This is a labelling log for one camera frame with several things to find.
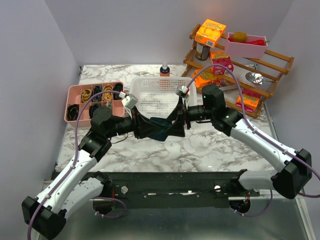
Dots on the orange sponge box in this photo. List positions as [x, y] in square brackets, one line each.
[205, 78]
[251, 100]
[210, 33]

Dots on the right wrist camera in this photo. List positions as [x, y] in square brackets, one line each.
[182, 91]

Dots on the patterned rolled tie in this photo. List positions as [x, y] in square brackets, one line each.
[108, 104]

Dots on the dark jar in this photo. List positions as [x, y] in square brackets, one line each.
[202, 52]

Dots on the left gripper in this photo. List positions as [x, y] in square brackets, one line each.
[142, 128]

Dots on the pink compartment organizer box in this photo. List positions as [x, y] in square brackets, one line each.
[79, 106]

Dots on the white red flat box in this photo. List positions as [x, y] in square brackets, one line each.
[225, 85]

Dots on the orange sponge box middle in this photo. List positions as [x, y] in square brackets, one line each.
[205, 78]

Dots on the brown potato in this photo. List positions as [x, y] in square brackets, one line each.
[239, 37]

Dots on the yellow rolled tie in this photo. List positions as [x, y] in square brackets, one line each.
[108, 96]
[86, 95]

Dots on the orange spray bottle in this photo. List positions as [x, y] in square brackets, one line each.
[164, 70]

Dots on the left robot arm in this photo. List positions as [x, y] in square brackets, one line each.
[48, 212]

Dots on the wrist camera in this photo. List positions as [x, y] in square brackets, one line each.
[129, 101]
[182, 91]

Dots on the red chili pepper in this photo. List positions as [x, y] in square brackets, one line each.
[259, 42]

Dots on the pink sponge box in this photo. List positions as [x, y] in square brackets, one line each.
[221, 58]

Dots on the black rolled tie bottom left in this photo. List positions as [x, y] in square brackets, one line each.
[72, 112]

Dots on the dark green tie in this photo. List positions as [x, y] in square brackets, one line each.
[163, 124]

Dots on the aluminium rail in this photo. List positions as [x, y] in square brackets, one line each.
[46, 183]

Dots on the black rolled tie top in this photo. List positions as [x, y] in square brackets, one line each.
[118, 87]

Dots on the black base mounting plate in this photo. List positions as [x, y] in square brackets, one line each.
[153, 190]

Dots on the pink rectangular bin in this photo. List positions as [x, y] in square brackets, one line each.
[235, 49]

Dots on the white plastic basket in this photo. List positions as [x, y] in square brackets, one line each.
[156, 96]

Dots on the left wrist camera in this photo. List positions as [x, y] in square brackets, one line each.
[129, 101]

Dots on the yellow rolled tie right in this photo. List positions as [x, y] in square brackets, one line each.
[108, 96]

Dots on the orange sponge box top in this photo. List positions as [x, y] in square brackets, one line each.
[210, 33]

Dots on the black rolled tie bottom middle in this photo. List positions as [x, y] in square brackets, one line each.
[93, 108]

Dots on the black rolled tie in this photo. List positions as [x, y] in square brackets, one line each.
[93, 108]
[118, 87]
[72, 112]

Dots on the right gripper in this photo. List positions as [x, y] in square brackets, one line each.
[177, 128]

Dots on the yellow rolled tie left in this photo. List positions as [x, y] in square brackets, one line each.
[86, 95]

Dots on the orange sponge box lower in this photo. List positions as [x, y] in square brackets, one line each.
[251, 100]

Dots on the wooden tiered rack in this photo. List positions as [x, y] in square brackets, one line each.
[272, 67]

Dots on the silver metal spoon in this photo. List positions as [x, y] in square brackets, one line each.
[256, 78]

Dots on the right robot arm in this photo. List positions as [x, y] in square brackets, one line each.
[291, 168]

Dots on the dark blue rolled tie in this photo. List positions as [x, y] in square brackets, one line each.
[97, 93]

